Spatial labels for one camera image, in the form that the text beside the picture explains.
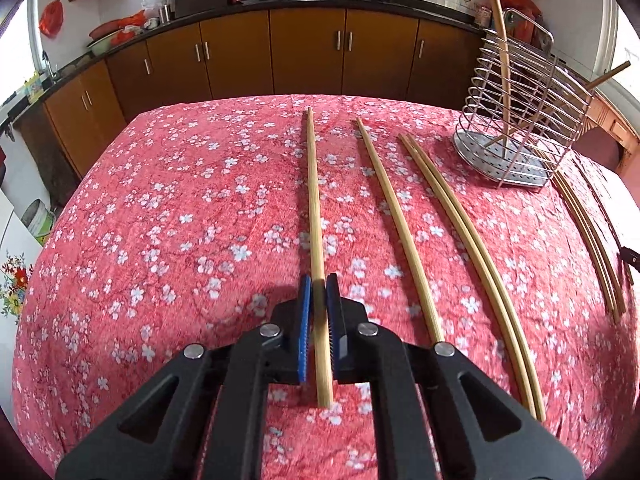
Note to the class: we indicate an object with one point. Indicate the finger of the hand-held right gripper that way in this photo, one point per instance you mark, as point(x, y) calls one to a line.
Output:
point(631, 259)

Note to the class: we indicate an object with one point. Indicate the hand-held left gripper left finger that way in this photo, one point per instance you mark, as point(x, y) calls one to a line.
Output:
point(305, 330)

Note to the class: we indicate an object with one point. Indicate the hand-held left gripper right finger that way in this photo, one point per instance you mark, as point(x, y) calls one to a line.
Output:
point(334, 330)

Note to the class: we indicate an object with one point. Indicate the wooden chopstick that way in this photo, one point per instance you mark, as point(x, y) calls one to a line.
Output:
point(610, 74)
point(500, 25)
point(486, 260)
point(395, 215)
point(477, 262)
point(597, 260)
point(315, 210)
point(606, 260)

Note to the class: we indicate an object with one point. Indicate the carved wooden side table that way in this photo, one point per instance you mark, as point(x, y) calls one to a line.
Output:
point(612, 120)

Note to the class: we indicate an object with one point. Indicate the red floral tablecloth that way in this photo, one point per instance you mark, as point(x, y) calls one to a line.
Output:
point(200, 210)

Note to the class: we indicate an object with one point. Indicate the window beside side table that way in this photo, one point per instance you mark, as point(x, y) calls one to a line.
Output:
point(627, 35)

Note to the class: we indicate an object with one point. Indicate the large red plastic bag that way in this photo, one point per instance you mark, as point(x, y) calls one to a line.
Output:
point(520, 10)

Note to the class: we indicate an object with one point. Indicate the brown wooden base cabinets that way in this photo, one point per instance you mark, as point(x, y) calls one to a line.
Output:
point(305, 50)

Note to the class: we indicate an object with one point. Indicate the green and white container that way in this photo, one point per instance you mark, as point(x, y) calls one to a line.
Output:
point(37, 222)

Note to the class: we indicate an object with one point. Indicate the white flower-print appliance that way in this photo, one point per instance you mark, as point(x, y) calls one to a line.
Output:
point(12, 270)

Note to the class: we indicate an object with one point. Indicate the black kitchen countertop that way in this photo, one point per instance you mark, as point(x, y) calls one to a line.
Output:
point(300, 4)

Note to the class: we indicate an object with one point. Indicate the steel cup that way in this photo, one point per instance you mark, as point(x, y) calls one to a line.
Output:
point(165, 14)

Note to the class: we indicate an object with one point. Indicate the green basin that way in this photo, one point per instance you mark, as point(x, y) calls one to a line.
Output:
point(102, 45)

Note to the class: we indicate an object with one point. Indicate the steel faucet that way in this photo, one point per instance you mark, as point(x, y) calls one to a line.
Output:
point(49, 65)

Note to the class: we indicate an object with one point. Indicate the window above sink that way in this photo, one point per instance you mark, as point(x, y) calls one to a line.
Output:
point(20, 55)

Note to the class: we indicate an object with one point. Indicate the red plastic bag on wall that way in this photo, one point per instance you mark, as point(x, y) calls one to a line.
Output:
point(51, 17)

